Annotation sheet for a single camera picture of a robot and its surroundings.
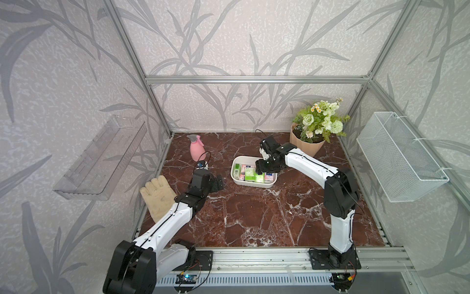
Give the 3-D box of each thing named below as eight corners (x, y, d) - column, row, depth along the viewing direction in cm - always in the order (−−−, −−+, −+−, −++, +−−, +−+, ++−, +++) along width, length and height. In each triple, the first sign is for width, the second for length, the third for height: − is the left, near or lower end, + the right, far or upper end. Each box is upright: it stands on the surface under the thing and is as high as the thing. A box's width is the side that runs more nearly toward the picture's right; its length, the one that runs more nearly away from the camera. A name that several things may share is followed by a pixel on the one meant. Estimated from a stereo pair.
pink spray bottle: (194, 162, 108) (186, 140, 93) (194, 155, 111) (186, 133, 96) (206, 160, 109) (200, 138, 94) (205, 153, 112) (199, 131, 97)
